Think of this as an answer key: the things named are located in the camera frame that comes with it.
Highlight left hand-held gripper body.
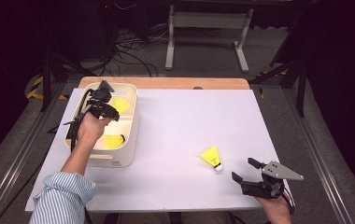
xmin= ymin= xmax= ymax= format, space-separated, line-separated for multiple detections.
xmin=80 ymin=79 xmax=116 ymax=119

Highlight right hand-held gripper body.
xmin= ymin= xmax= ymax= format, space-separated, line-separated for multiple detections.
xmin=240 ymin=160 xmax=305 ymax=200

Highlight yellow plastic shuttlecock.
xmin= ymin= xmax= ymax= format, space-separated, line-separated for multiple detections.
xmin=109 ymin=95 xmax=132 ymax=115
xmin=101 ymin=133 xmax=126 ymax=149
xmin=199 ymin=145 xmax=224 ymax=173

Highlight white plastic storage bin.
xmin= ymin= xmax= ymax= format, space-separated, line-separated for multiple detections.
xmin=64 ymin=82 xmax=141 ymax=169

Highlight person's left hand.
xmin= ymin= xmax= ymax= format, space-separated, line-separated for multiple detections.
xmin=77 ymin=111 xmax=113 ymax=146

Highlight person's right hand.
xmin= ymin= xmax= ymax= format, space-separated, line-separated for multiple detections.
xmin=254 ymin=197 xmax=292 ymax=224

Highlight black tripod stand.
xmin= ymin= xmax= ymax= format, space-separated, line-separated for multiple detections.
xmin=39 ymin=52 xmax=100 ymax=114

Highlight wooden table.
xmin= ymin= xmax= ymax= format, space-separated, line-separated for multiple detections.
xmin=78 ymin=76 xmax=251 ymax=91

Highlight white table cover sheet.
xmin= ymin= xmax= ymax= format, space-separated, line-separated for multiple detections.
xmin=25 ymin=88 xmax=295 ymax=213

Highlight yellow black hazard tape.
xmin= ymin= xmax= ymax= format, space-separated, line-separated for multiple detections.
xmin=25 ymin=76 xmax=70 ymax=101

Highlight black metal stand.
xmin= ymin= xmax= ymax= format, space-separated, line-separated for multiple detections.
xmin=248 ymin=59 xmax=308 ymax=119

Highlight black curtain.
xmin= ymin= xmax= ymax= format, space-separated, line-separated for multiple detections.
xmin=301 ymin=0 xmax=355 ymax=206
xmin=0 ymin=0 xmax=48 ymax=174

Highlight person's brown trousers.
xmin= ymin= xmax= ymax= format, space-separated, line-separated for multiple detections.
xmin=116 ymin=211 xmax=240 ymax=224

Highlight striped blue shirt sleeve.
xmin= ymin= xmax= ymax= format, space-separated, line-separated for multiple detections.
xmin=29 ymin=171 xmax=99 ymax=224

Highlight red black right gripper cable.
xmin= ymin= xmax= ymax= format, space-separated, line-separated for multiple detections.
xmin=282 ymin=189 xmax=295 ymax=216

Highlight metal floor rail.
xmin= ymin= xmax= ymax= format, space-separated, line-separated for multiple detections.
xmin=282 ymin=88 xmax=355 ymax=224
xmin=0 ymin=82 xmax=69 ymax=224

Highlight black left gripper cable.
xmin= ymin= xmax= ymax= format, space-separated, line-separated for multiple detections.
xmin=63 ymin=88 xmax=94 ymax=224

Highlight tangle of black floor cables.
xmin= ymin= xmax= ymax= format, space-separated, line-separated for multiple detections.
xmin=102 ymin=26 xmax=171 ymax=78

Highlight thin white wire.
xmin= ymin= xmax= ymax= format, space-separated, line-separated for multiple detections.
xmin=113 ymin=2 xmax=138 ymax=11

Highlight white metal stand frame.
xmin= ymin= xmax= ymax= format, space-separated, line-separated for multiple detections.
xmin=164 ymin=4 xmax=255 ymax=74

